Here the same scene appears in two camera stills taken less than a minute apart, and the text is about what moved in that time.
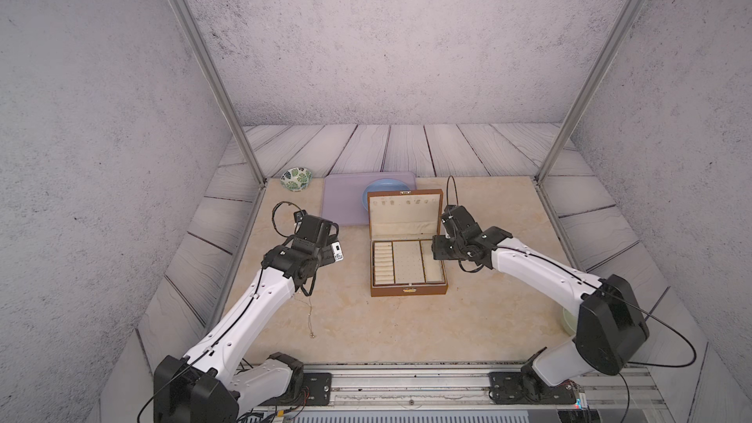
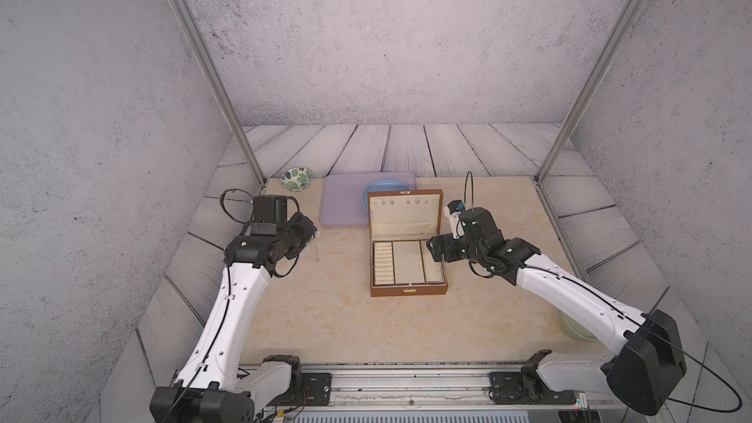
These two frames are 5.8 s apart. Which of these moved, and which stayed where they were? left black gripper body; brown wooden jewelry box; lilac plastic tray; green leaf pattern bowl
Moved: left black gripper body
Stayed: lilac plastic tray; brown wooden jewelry box; green leaf pattern bowl
